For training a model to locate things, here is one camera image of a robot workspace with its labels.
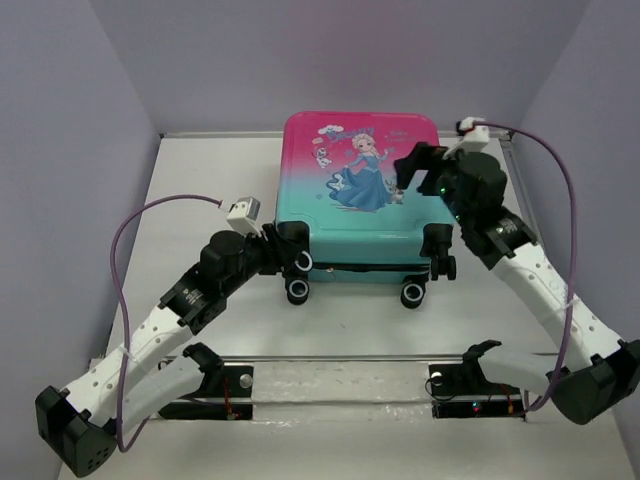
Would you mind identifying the pink and teal suitcase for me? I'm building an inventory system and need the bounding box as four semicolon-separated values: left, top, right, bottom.
275;111;453;309

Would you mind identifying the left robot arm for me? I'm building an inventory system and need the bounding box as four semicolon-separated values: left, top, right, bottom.
35;222;313;478

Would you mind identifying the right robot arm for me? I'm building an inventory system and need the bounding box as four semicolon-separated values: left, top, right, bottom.
394;142;639;425

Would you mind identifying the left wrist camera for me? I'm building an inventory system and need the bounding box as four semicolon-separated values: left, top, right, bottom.
226;196;261;235

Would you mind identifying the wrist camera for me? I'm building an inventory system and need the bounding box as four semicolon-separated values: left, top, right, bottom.
226;196;261;235
444;117;490;158

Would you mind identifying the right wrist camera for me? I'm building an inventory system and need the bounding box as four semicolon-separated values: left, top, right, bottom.
444;117;490;158

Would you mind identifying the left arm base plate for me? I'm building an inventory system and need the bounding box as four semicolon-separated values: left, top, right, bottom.
157;364;254;421

